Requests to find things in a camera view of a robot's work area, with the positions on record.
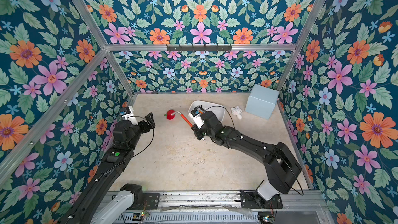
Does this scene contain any red handled hex key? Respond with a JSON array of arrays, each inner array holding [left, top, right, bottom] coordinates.
[[172, 111, 193, 127]]

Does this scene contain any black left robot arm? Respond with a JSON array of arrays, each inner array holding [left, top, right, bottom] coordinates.
[[59, 113, 155, 224]]

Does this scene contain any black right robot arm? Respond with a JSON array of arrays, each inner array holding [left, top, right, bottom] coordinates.
[[191, 111, 302, 201]]

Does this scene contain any white storage box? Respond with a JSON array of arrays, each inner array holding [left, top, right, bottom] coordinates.
[[188, 100, 226, 122]]

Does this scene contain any light blue box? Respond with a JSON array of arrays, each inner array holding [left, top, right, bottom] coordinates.
[[245, 85, 279, 119]]

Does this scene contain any red plush apple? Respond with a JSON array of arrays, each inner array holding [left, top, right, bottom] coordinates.
[[165, 110, 175, 120]]

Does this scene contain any white plush bunny toy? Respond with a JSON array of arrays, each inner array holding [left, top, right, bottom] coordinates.
[[231, 106, 243, 120]]

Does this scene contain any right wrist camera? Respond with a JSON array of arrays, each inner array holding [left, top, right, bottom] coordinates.
[[189, 105, 206, 129]]

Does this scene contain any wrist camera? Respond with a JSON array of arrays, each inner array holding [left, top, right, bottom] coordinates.
[[120, 105, 138, 125], [189, 105, 206, 129]]

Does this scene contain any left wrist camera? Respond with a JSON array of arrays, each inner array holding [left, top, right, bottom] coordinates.
[[120, 105, 138, 125]]

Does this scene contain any black hook rail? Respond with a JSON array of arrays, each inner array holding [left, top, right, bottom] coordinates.
[[166, 44, 232, 52]]

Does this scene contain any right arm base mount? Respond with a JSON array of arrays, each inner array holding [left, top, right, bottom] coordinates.
[[239, 190, 284, 209]]

